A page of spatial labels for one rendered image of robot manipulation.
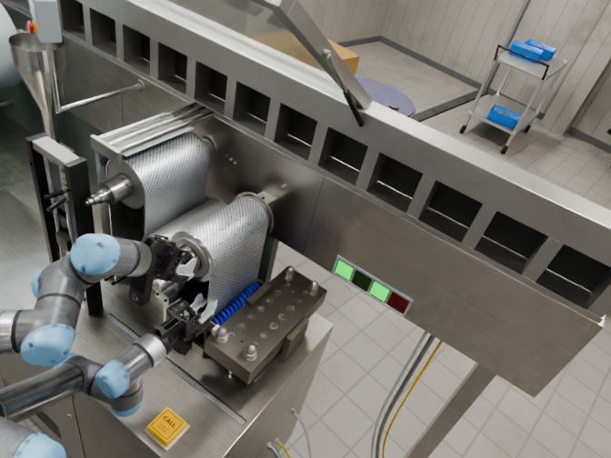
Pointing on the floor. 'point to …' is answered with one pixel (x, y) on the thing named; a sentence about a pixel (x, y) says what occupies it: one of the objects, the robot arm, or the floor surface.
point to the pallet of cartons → (346, 56)
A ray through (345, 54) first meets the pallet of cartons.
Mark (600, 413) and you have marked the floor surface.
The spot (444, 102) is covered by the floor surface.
